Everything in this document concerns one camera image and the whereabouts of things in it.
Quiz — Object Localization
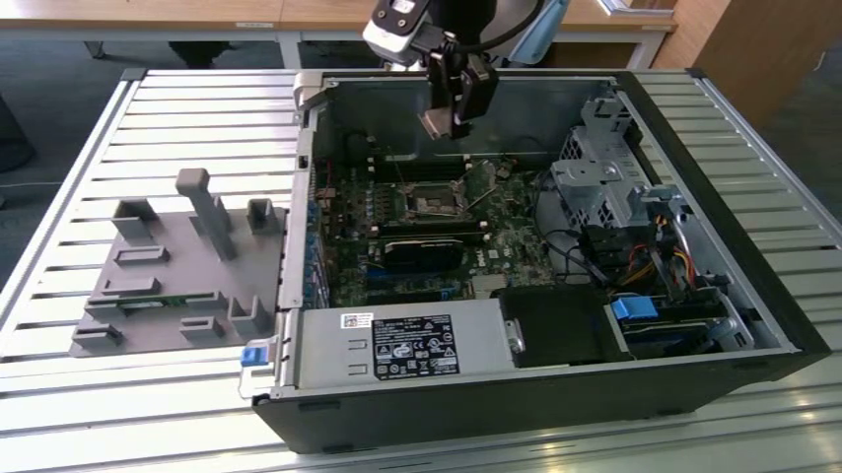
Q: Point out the black PC case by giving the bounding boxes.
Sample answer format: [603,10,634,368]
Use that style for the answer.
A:
[236,68,832,455]

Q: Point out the green motherboard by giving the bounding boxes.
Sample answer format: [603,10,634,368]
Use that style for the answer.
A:
[312,157,561,306]

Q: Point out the silver power supply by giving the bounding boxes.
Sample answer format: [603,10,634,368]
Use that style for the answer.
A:
[292,298,521,390]

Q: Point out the CPU socket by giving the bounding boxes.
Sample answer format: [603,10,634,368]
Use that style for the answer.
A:
[401,180,474,222]

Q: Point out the stack of papers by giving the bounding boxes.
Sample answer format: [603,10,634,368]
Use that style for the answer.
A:
[595,0,678,17]

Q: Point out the grey parts rack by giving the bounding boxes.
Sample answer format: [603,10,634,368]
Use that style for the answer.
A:
[68,168,291,359]

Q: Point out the metal disk bay cage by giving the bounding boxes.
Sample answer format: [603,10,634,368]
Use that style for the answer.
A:
[549,96,693,233]

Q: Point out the coloured power wire bundle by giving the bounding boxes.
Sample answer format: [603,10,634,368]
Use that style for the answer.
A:
[621,243,698,290]

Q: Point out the black waste bin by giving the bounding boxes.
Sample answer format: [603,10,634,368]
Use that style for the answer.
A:
[0,93,39,173]

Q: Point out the black drive box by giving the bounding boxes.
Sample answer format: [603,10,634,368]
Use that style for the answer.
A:
[493,285,637,370]

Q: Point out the silver CPU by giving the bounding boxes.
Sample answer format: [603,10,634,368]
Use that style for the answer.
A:
[419,107,457,141]

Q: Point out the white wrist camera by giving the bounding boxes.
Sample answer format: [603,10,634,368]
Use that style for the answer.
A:
[362,0,439,65]

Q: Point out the person's dark shoes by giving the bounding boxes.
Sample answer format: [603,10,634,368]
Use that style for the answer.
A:
[167,41,235,69]

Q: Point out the black RAM slot row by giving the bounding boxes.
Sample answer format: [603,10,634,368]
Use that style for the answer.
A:
[371,156,473,184]
[375,220,490,239]

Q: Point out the blue case latch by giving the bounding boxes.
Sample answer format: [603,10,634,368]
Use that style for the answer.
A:
[239,344,272,369]

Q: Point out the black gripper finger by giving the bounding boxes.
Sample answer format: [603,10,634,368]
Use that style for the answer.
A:
[451,52,501,140]
[425,36,462,117]

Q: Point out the wooden desk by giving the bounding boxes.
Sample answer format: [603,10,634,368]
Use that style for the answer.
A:
[279,0,679,70]
[0,0,291,68]

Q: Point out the silver chipset heatsink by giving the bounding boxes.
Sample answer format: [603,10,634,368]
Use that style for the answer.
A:
[471,274,509,300]

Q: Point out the wooden cabinet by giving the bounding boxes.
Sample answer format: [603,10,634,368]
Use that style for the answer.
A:
[650,0,842,124]

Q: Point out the green RAM stick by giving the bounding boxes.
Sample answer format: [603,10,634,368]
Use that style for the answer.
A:
[118,294,219,309]

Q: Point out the black graphics card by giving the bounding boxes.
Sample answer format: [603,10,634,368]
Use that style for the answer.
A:
[379,236,470,271]

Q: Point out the blue disk carrier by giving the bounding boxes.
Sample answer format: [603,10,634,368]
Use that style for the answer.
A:
[609,294,659,324]

